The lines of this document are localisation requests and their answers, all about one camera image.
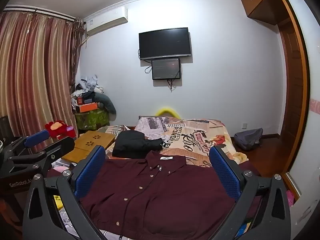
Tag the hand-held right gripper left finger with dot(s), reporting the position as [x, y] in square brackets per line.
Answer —
[90, 172]

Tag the green patterned box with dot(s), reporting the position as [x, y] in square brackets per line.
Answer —
[92, 120]

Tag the wooden door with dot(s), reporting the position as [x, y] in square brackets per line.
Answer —
[292, 80]

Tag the black wall television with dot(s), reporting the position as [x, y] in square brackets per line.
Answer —
[165, 43]

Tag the yellow curved object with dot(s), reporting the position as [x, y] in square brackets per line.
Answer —
[167, 110]

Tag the white sliding wardrobe door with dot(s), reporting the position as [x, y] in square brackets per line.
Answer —
[311, 155]

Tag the brown patterned curtain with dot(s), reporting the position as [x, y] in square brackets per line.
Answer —
[78, 45]

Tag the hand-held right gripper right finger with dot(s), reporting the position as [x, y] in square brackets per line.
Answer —
[225, 172]

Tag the grey backpack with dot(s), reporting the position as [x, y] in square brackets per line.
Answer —
[248, 138]

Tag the dark bag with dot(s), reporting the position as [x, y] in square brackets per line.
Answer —
[3, 127]

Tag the curtain rail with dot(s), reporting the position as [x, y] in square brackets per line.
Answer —
[37, 12]

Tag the printed quilt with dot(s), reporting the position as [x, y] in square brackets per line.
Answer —
[190, 137]

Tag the pink plastic object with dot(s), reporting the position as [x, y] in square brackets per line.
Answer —
[289, 198]

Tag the wooden overhead cabinet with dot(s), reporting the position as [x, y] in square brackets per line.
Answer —
[260, 0]

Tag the yellow paper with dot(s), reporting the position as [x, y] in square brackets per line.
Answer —
[58, 202]

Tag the maroon button shirt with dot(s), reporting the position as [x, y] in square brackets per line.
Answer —
[162, 192]

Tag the white air conditioner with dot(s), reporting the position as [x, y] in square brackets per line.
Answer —
[106, 21]

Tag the pile of clothes clutter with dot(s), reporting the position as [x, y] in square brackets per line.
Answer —
[86, 86]

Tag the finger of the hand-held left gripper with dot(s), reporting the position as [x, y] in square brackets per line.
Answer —
[37, 137]
[62, 143]

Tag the striped pink curtain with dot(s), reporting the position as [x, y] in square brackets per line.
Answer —
[37, 67]

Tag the printed white paper sheets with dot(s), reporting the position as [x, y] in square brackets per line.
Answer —
[67, 220]

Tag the small red box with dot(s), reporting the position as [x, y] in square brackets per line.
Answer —
[80, 100]

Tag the small black monitor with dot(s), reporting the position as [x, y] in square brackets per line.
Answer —
[166, 68]

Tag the red plush toy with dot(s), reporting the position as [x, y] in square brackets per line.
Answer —
[56, 127]

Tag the orange box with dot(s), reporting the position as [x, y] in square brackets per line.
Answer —
[86, 108]

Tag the wooden lap desk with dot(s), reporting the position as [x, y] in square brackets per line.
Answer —
[92, 140]

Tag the black garment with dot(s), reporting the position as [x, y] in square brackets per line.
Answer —
[132, 145]

